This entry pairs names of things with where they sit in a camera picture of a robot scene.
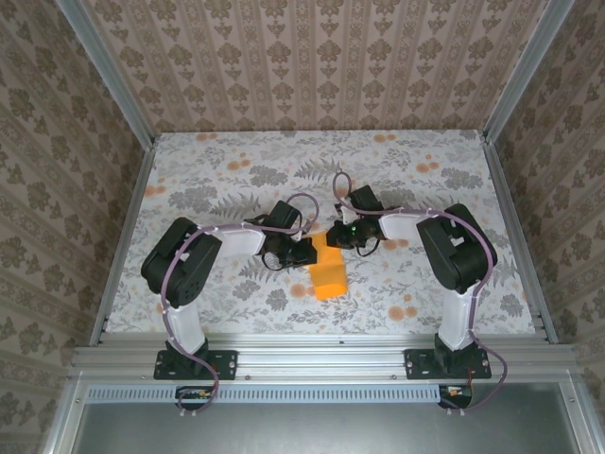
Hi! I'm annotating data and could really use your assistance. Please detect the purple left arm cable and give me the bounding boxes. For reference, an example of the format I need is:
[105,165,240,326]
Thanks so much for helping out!
[159,192,320,418]

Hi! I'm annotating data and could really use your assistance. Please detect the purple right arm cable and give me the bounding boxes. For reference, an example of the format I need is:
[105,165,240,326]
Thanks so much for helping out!
[332,170,510,417]

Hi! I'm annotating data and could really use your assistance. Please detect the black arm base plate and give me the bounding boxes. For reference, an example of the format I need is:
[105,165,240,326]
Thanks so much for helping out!
[405,347,493,381]
[153,348,238,381]

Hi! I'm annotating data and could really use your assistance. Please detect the black connector board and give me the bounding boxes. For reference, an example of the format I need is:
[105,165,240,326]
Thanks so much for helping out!
[175,385,215,411]
[437,383,474,410]

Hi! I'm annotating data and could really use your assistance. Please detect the orange square paper sheet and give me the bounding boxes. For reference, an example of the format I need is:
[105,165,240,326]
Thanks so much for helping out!
[305,231,350,302]

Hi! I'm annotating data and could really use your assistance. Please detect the grey metal sheet panel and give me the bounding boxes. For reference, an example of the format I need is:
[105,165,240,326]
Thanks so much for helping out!
[70,401,585,454]

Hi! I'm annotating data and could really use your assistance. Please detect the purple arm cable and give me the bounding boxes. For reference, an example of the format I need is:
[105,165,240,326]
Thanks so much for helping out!
[159,192,320,418]
[332,170,510,417]

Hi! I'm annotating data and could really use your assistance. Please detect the white slotted cable duct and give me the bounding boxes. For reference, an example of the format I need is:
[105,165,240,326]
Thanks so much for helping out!
[87,383,443,404]

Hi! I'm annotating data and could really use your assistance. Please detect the floral patterned table cover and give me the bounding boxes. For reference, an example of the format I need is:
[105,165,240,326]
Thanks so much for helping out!
[106,131,538,335]

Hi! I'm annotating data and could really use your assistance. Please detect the aluminium front frame rail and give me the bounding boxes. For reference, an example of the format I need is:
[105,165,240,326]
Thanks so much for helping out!
[70,333,576,380]

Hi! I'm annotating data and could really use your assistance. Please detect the aluminium table side rail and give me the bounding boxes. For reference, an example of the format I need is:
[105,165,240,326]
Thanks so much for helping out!
[89,141,157,346]
[481,136,559,344]

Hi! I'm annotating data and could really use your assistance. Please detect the aluminium lower frame bar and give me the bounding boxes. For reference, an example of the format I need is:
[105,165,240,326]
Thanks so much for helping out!
[560,380,597,454]
[41,373,91,454]

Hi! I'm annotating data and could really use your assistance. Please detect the aluminium upright post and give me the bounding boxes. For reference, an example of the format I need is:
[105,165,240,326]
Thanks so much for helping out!
[481,0,576,143]
[54,0,157,150]

